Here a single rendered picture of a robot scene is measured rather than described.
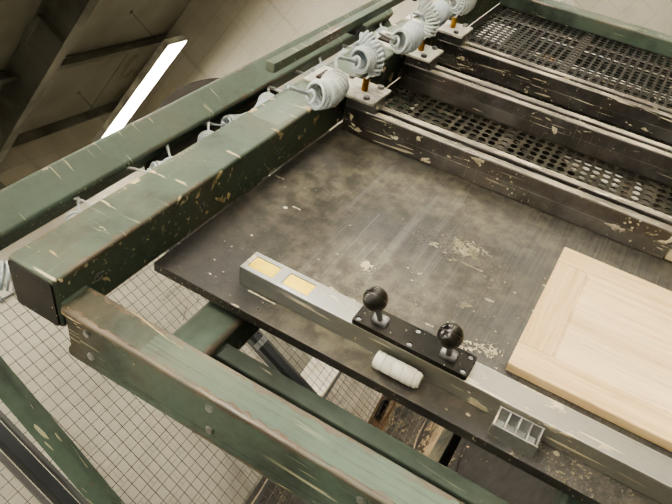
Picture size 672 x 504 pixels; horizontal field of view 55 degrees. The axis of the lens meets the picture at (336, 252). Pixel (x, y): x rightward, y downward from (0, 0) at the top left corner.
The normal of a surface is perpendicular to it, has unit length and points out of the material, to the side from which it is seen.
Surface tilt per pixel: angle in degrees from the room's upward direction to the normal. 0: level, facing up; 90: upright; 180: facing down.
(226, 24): 90
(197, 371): 58
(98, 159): 90
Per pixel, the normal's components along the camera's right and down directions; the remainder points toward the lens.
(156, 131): 0.56, -0.43
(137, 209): 0.13, -0.76
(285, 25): -0.38, 0.42
